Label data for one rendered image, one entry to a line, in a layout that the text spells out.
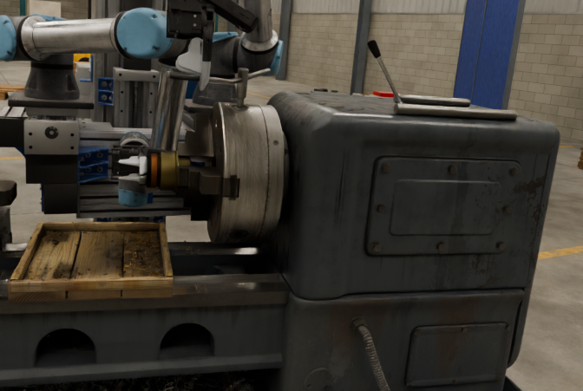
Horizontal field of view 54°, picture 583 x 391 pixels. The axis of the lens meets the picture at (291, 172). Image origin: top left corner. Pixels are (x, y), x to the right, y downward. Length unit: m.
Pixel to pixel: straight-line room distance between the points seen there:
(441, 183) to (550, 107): 11.84
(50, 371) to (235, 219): 0.47
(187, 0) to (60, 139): 0.71
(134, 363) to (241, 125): 0.54
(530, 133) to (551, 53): 11.84
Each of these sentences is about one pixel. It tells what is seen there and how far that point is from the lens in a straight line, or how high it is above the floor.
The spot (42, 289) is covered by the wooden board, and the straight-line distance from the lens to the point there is 1.19.
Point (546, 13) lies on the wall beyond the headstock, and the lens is 13.35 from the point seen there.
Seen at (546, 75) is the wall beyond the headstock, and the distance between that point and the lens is 13.16.
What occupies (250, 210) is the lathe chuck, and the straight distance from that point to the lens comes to 1.18.
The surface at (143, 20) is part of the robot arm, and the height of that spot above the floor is 1.40.
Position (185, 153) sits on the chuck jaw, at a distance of 1.29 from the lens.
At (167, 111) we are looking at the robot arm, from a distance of 1.59.
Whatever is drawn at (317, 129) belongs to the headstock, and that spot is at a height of 1.22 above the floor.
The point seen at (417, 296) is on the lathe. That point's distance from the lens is 1.31.
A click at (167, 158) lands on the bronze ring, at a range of 1.26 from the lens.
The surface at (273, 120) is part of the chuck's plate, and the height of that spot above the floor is 1.21.
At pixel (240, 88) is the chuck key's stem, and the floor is 1.27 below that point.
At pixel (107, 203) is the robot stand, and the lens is 1.86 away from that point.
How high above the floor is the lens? 1.38
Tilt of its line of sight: 13 degrees down
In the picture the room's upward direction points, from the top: 5 degrees clockwise
